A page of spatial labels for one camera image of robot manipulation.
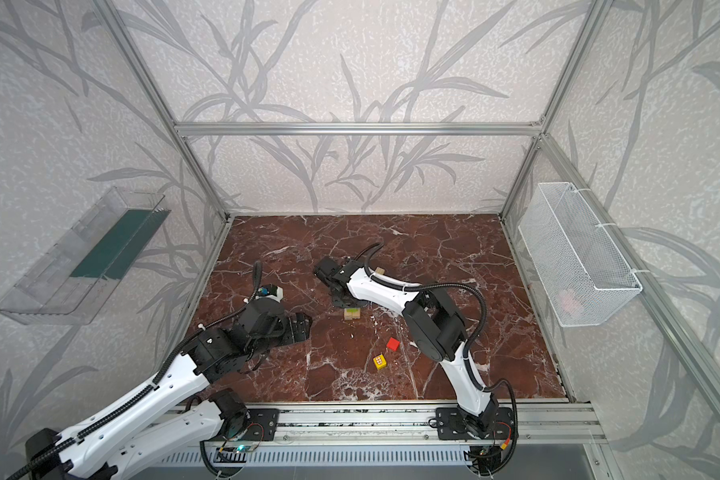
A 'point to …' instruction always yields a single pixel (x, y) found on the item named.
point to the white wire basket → (580, 276)
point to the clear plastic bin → (70, 285)
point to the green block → (352, 310)
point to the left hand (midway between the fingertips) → (305, 316)
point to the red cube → (393, 344)
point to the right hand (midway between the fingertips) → (348, 291)
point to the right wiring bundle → (486, 460)
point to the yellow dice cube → (380, 361)
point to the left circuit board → (237, 449)
